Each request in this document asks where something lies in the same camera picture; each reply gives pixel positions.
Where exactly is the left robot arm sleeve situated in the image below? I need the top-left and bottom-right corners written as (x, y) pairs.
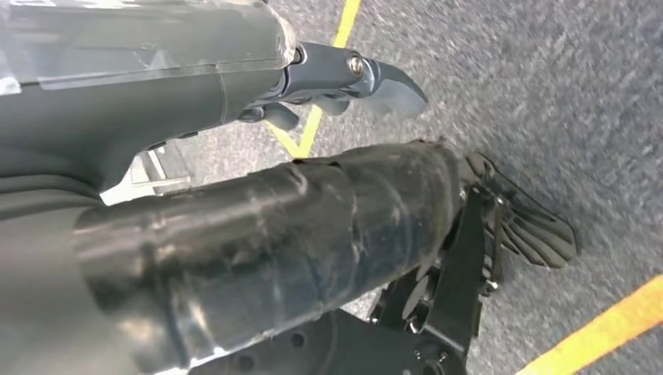
top-left (0, 147), bottom-right (105, 375)

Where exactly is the yellow floor tape square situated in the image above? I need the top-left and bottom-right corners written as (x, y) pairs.
top-left (263, 0), bottom-right (364, 160)
top-left (517, 274), bottom-right (663, 375)

